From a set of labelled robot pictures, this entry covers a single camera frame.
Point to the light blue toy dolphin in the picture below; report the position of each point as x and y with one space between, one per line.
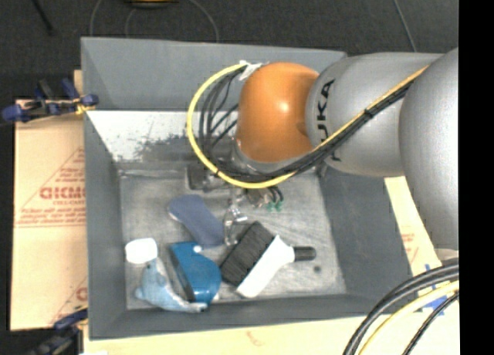
156 288

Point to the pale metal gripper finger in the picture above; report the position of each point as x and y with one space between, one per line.
238 214
230 232

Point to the white cap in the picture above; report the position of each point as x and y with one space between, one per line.
141 250

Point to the blue-grey flat oval pad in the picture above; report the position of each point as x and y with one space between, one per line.
197 218

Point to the black and white hand brush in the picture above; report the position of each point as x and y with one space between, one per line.
258 264

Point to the grey metal bin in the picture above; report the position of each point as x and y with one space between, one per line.
116 199

